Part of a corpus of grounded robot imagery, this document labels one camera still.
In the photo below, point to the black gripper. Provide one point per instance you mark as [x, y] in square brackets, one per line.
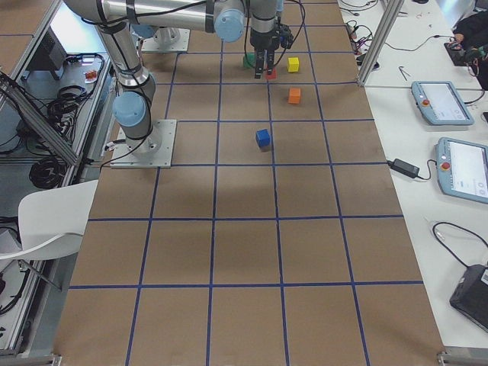
[262, 40]

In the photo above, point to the red wooden block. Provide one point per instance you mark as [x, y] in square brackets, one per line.
[271, 74]

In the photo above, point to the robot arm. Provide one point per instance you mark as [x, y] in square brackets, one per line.
[115, 20]
[160, 34]

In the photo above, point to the green wooden block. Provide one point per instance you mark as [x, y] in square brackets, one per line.
[248, 61]

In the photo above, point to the yellow wooden block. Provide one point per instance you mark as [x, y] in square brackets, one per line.
[293, 64]

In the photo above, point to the orange wooden block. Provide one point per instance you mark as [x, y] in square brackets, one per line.
[294, 95]

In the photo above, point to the blue wooden block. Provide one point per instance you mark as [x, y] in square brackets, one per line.
[263, 138]

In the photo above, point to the far teach pendant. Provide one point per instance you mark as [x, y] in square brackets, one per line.
[440, 104]

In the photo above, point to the teach pendant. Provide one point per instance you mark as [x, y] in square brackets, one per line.
[440, 104]
[462, 169]

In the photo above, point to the black power adapter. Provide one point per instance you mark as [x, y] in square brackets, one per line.
[403, 168]

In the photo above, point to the near teach pendant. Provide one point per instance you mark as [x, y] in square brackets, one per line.
[462, 169]

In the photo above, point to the white chair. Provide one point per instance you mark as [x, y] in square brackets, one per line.
[51, 223]

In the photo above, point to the black tablet device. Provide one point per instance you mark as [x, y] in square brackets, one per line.
[470, 295]

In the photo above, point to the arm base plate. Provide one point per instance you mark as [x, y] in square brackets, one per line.
[155, 152]
[151, 46]

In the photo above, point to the aluminium frame post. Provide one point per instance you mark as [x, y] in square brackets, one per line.
[383, 29]

